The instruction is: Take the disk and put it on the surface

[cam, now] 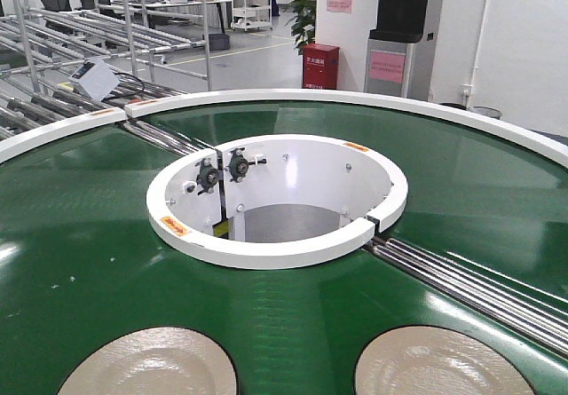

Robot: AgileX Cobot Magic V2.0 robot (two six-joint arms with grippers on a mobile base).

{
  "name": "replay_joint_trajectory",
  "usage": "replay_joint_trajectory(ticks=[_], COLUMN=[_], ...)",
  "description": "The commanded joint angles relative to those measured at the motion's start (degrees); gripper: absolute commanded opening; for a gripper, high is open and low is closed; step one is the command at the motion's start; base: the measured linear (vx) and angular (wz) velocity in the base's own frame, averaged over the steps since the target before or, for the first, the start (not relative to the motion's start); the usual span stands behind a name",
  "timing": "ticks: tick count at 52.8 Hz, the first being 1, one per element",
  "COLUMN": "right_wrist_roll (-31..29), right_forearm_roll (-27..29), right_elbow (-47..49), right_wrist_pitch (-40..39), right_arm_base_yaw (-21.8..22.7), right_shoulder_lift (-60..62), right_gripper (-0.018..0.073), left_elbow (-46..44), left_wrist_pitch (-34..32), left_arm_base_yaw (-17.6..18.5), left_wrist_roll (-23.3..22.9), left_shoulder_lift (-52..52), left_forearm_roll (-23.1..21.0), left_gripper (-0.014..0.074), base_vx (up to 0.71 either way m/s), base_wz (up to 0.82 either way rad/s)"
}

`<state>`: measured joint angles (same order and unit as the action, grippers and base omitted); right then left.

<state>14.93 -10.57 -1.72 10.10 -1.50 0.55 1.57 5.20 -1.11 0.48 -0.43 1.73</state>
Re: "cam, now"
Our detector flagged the steel conveyor rollers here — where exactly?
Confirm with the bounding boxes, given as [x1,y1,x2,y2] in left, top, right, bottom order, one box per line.
[364,237,567,359]

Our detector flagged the red fire extinguisher box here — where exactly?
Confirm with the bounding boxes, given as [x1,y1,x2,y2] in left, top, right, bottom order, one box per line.
[302,43,340,90]

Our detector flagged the white inner conveyor ring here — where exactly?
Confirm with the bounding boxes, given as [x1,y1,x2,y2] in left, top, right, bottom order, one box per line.
[146,133,409,271]

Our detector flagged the white trolley shelf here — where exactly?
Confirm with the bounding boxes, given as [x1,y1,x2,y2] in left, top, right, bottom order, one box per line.
[231,0,272,32]

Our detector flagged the pink wall notice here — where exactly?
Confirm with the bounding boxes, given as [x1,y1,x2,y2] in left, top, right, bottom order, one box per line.
[327,0,352,13]

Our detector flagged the green conveyor belt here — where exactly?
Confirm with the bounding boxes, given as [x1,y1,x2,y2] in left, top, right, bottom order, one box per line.
[1,101,567,394]

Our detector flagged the grey control box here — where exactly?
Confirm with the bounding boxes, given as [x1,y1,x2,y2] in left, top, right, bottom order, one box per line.
[69,58,119,101]

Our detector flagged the green potted plant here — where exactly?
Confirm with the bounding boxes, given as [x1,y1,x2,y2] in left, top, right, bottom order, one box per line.
[288,0,317,54]

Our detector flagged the metal roller rack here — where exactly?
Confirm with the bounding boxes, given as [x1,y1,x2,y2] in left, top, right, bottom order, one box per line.
[1,0,224,139]

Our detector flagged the beige plate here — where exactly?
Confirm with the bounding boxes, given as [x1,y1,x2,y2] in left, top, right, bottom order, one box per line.
[354,326,534,394]
[59,327,239,394]

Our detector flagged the black water dispenser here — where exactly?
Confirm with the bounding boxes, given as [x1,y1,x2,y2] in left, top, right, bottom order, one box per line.
[365,0,428,98]

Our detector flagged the white outer conveyor rim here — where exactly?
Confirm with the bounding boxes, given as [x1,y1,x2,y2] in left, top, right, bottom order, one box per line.
[1,89,567,167]

